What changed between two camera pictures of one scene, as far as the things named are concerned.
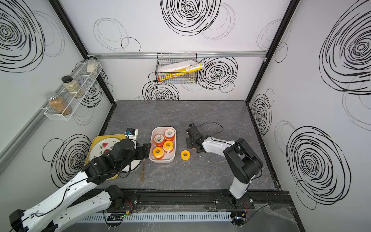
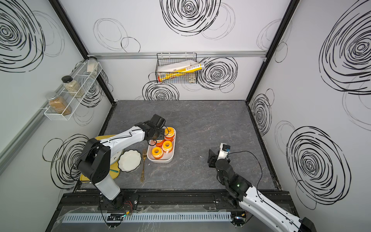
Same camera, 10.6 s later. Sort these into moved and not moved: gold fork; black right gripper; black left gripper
Moved: black right gripper; black left gripper
Not moved: gold fork
